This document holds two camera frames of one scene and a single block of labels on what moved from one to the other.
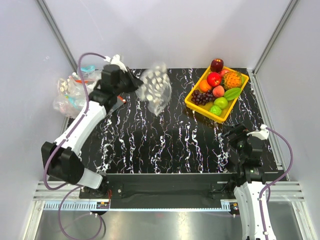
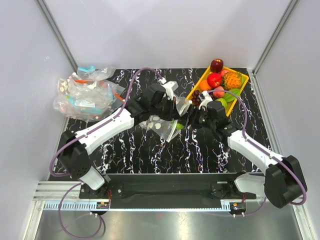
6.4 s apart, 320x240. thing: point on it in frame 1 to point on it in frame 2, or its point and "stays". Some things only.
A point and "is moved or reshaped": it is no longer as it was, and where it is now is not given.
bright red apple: (213, 79) stays
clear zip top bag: (156, 89) is moved or reshaped
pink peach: (218, 91) stays
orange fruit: (204, 86) stays
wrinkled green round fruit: (215, 109) is moved or reshaped
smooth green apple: (222, 102) stays
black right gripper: (241, 132) to (195, 110)
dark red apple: (216, 65) stays
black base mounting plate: (160, 186) stays
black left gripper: (135, 82) to (172, 113)
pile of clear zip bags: (70, 97) stays
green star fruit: (232, 94) stays
